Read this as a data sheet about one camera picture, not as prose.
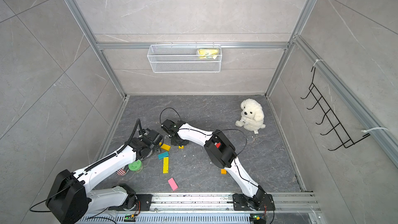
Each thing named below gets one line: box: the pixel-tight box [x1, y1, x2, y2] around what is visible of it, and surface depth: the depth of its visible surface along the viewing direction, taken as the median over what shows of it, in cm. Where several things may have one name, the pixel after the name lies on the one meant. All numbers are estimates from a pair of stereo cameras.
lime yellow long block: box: [162, 157, 169, 174], surface depth 86 cm
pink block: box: [167, 177, 179, 191], surface depth 80 cm
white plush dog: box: [234, 98, 266, 134], surface depth 90 cm
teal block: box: [158, 151, 169, 160], surface depth 89 cm
